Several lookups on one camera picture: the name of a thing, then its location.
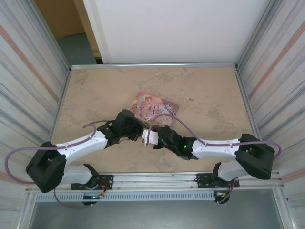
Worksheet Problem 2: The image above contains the pink illustrated tin box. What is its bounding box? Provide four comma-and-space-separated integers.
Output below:
130, 92, 181, 127

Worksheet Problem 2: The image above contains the ribbed translucent side panel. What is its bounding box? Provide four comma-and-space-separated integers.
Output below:
239, 0, 305, 203
0, 0, 70, 215

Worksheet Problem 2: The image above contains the brown wooden board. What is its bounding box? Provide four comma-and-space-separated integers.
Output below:
34, 0, 100, 58

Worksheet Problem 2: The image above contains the long aluminium mounting rail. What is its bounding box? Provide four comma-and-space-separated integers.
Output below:
25, 169, 285, 193

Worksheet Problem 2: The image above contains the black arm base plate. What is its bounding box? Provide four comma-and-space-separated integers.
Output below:
71, 175, 114, 191
195, 173, 240, 189

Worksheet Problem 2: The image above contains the grey slotted cable duct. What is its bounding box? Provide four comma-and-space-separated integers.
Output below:
35, 192, 217, 202

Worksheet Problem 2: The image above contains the aluminium table edge rail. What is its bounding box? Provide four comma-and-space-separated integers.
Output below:
234, 68, 272, 170
40, 68, 72, 173
70, 62, 239, 70

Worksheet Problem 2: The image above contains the white door frame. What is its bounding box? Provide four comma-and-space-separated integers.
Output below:
82, 0, 112, 64

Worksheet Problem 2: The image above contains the aluminium upright frame post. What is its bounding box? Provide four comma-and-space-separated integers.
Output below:
22, 0, 71, 70
237, 0, 284, 69

